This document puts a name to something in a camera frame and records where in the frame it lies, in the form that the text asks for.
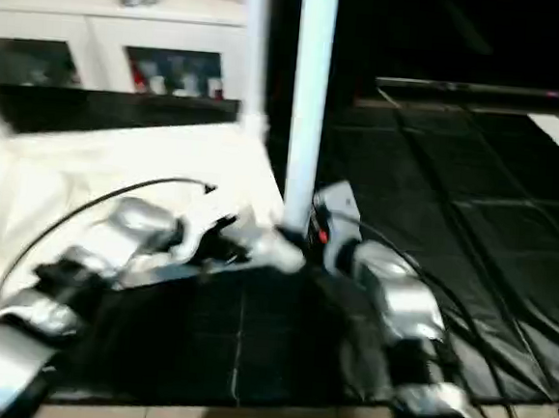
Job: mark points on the white compartment tray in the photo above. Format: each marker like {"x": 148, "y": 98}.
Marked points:
{"x": 88, "y": 175}

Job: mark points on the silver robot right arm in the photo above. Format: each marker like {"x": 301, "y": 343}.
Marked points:
{"x": 398, "y": 305}

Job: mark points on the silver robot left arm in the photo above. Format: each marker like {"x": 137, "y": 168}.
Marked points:
{"x": 92, "y": 252}

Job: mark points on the black work mat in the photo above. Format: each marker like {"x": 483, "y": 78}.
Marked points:
{"x": 453, "y": 213}

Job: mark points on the small red bottle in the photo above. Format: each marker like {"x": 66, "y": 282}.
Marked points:
{"x": 140, "y": 80}

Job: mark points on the white glass-door cabinet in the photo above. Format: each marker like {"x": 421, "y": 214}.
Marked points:
{"x": 109, "y": 31}

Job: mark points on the long black bar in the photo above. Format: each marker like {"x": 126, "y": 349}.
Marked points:
{"x": 502, "y": 91}

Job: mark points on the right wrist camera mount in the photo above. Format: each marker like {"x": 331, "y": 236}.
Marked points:
{"x": 336, "y": 209}

